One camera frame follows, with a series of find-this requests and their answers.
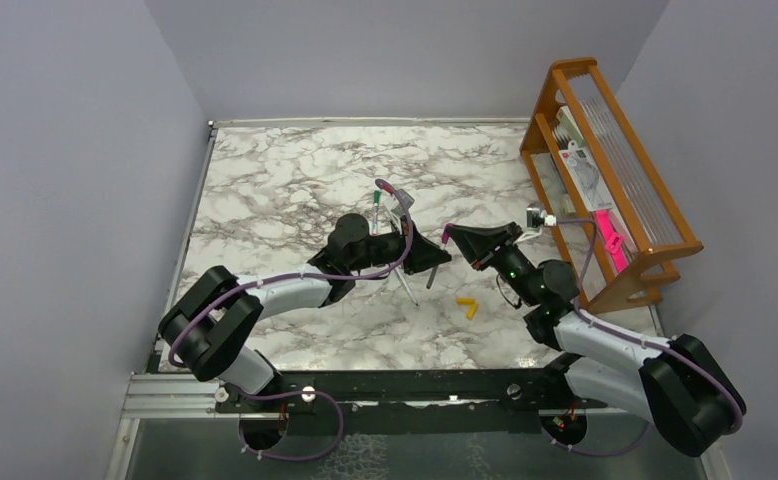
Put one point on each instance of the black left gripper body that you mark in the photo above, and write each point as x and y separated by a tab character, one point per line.
385	247

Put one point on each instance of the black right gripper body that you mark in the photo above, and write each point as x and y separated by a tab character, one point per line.
508	261

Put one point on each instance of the magenta pen cap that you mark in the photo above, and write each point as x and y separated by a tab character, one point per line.
445	236

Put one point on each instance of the white marker pen green cap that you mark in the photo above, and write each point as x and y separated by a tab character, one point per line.
376	204

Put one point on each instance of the white marker pen magenta end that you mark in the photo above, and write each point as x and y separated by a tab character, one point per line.
431	277

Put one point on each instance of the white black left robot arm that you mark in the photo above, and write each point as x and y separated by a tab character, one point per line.
208	327

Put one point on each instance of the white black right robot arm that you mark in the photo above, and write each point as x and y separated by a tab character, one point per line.
674	385

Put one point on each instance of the white marker pen green end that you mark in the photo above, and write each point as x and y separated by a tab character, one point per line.
406	286

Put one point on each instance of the pink packaged item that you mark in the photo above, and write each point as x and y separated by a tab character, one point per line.
614	239

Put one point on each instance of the white packaged item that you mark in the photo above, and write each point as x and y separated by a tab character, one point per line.
580	163

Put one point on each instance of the orange wooden rack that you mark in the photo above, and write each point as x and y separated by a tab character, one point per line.
657	232

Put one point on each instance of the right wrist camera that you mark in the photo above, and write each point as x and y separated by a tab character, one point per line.
537	219

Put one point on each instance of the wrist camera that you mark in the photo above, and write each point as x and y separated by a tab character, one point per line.
537	219
395	206

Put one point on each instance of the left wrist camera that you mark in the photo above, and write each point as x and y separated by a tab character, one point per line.
395	206

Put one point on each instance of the black mounting rail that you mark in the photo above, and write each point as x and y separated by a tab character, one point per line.
396	420

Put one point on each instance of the aluminium frame rail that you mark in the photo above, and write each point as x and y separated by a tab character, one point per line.
164	397

